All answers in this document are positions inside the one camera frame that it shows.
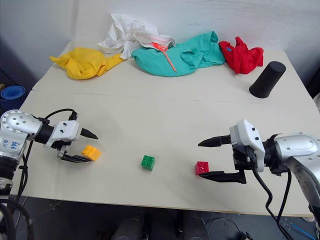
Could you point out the white crumpled garment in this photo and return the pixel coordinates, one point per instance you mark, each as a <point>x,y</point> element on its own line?
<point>130,35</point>

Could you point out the yellow crumpled cloth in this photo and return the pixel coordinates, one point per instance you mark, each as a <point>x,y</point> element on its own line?
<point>82,62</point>

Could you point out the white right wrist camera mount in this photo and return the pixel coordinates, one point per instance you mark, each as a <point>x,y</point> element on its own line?
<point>248,141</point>

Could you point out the yellow toy brick cube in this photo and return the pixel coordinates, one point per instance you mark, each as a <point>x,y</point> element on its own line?
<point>91,151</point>

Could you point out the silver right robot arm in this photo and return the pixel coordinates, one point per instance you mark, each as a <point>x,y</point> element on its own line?
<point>297,155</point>

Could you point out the red crumpled garment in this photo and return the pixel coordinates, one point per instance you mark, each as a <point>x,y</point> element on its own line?
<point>242,56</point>

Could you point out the black plastic cup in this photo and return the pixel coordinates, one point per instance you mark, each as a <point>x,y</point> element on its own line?
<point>267,78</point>

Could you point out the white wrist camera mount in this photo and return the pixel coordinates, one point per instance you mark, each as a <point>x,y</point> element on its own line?
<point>248,141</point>
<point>67,130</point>

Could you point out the teal crumpled garment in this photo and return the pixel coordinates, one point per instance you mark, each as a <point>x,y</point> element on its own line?
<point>175,58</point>

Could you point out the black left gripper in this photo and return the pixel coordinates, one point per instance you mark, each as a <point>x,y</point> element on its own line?
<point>60,148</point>

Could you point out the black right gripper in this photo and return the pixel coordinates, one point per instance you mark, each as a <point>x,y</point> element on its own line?
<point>241,160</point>

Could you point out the blue rolled mat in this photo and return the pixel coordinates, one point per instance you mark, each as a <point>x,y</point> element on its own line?
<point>11,96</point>

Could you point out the green toy brick cube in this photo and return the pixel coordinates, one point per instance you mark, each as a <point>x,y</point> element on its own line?
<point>147,162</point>

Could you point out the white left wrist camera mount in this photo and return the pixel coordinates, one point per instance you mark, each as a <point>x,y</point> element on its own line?
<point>67,130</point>

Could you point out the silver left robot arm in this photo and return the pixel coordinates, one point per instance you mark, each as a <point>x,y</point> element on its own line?
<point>18,125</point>

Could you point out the red toy brick cube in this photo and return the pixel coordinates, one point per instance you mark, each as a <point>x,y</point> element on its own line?
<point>201,168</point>

